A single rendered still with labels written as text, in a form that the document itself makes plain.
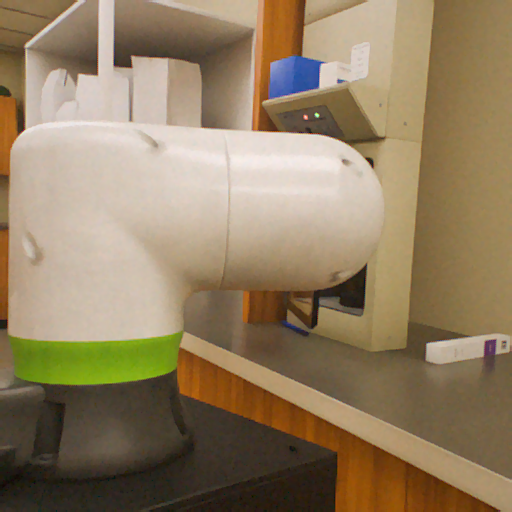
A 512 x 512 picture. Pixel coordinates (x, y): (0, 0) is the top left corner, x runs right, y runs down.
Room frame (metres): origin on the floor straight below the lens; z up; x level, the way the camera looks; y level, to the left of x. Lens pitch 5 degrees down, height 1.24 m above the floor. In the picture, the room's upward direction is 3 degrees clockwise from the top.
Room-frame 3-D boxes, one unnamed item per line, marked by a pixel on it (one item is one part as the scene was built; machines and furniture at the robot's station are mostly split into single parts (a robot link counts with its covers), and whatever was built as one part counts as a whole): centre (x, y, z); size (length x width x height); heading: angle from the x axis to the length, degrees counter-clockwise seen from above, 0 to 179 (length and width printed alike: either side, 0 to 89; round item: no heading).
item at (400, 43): (1.52, -0.28, 1.33); 0.32 x 0.25 x 0.77; 33
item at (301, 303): (1.42, -0.11, 1.19); 0.30 x 0.01 x 0.40; 8
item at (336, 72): (1.38, -0.15, 1.54); 0.05 x 0.05 x 0.06; 41
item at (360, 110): (1.42, -0.13, 1.46); 0.32 x 0.11 x 0.10; 33
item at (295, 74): (1.49, -0.08, 1.56); 0.10 x 0.10 x 0.09; 33
